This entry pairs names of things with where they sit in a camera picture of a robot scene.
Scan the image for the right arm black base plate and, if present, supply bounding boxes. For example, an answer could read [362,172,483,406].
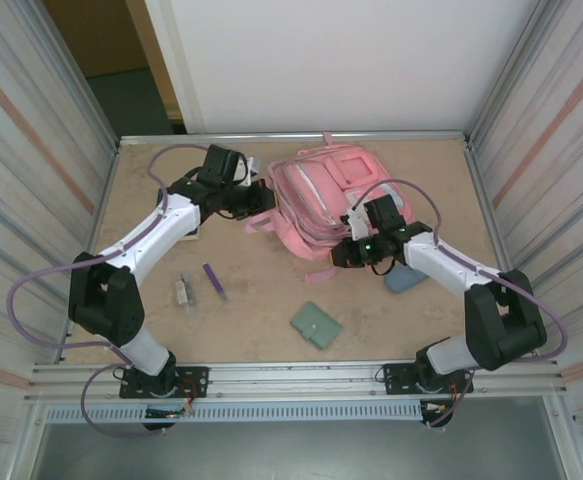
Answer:
[380,363,474,396]

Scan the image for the small circuit board with wires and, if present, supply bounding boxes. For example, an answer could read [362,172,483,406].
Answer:
[420,401,455,429]
[144,405,196,419]

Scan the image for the grey slotted cable duct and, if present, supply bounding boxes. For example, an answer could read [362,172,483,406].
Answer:
[43,402,425,424]

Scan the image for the green snap wallet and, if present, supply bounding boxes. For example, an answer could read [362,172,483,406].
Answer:
[290,301,344,352]

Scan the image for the clear glue stick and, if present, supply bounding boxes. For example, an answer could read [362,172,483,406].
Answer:
[174,272,197,316]

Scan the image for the purple pen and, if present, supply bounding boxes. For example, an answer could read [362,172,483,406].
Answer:
[202,263,230,301]

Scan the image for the aluminium table side rail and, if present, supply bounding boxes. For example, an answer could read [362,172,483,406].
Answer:
[463,142,540,357]
[60,142,122,364]

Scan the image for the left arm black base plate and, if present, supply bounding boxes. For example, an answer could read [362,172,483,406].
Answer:
[119,366,210,400]

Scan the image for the dark blue book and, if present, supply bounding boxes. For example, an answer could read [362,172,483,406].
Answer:
[156,187,203,242]

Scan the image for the pink backpack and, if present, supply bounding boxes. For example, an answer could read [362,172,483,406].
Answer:
[243,130,415,286]

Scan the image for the aluminium frame post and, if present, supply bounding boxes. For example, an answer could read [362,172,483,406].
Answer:
[40,0,122,151]
[463,0,542,151]

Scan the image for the aluminium table edge rail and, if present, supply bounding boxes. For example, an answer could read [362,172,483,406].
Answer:
[118,130,472,147]

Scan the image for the wide aluminium mounting rail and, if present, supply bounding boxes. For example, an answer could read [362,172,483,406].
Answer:
[23,355,570,401]

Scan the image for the blue pencil case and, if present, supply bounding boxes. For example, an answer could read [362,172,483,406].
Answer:
[383,264,425,295]

